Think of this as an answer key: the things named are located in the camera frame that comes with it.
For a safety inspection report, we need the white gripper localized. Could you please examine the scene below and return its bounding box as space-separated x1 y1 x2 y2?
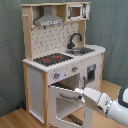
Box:
75 87 111 115

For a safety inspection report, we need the white oven door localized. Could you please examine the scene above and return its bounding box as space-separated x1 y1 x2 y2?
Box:
49 86 93 128

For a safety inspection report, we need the small metal pot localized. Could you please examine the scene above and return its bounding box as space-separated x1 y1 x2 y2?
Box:
73 49 85 55

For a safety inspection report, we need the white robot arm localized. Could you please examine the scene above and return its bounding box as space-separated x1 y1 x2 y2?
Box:
75 87 128 127

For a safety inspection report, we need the wooden toy kitchen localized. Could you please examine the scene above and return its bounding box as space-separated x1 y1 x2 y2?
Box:
22 2 105 128

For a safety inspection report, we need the dishwasher door with window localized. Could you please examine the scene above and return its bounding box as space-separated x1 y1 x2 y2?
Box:
82 64 96 88

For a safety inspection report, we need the right stove knob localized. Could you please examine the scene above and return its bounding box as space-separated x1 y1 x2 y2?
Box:
72 67 78 72

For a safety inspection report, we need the stove knob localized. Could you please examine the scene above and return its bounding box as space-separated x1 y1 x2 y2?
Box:
54 73 60 79
72 67 78 72

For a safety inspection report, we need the left stove knob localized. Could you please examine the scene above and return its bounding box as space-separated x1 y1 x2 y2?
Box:
54 73 60 79

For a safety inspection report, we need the grey toy sink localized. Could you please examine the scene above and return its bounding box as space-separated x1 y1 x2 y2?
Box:
66 47 94 56

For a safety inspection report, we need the black toy faucet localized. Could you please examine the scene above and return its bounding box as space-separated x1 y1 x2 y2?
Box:
67 32 83 50

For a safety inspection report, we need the black toy stovetop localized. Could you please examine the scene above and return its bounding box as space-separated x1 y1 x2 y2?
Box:
34 53 71 66

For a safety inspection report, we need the toy microwave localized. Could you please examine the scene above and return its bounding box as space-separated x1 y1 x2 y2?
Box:
66 3 90 21

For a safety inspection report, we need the grey range hood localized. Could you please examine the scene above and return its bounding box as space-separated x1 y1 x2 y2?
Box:
35 5 64 27

